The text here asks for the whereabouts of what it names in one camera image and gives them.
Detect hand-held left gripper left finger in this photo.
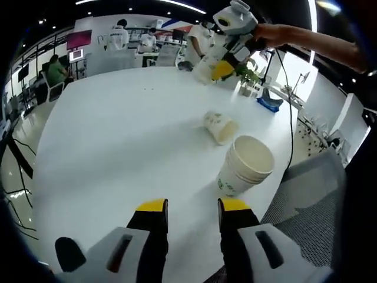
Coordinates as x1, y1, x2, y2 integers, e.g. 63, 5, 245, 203
63, 198, 169, 283

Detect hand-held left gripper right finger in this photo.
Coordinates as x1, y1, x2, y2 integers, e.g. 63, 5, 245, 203
217, 198, 333, 283

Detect white printed paper cup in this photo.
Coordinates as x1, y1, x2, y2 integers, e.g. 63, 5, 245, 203
202, 110, 240, 146
193, 48, 227, 86

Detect stack of paper cups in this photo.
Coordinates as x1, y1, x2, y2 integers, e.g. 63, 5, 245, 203
216, 134, 275, 198

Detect person's right hand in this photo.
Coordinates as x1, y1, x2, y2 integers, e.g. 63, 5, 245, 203
252, 23, 285, 50

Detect green potted plant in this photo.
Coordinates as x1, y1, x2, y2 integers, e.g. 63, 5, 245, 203
235, 60, 263, 98

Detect blue tray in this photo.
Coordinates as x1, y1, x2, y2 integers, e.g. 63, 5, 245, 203
256, 88, 284, 113

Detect grey office chair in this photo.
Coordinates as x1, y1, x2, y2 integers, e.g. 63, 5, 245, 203
157, 45, 180, 68

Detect grey mesh chair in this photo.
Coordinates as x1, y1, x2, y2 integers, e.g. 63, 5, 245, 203
260, 147, 348, 275

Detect white table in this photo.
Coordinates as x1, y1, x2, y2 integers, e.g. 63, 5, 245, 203
32, 66, 309, 283

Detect black tripod pole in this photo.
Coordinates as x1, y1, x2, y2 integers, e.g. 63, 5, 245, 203
0, 135, 34, 180

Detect pink screen monitor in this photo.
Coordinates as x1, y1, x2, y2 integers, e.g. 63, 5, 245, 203
66, 29, 92, 50

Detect white office chair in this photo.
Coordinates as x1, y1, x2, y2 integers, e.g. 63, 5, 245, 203
41, 70, 65, 103

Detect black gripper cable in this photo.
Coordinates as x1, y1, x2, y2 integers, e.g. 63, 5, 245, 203
273, 48, 295, 169

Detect black floor cables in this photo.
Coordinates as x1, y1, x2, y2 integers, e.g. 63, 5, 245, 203
0, 138, 39, 233

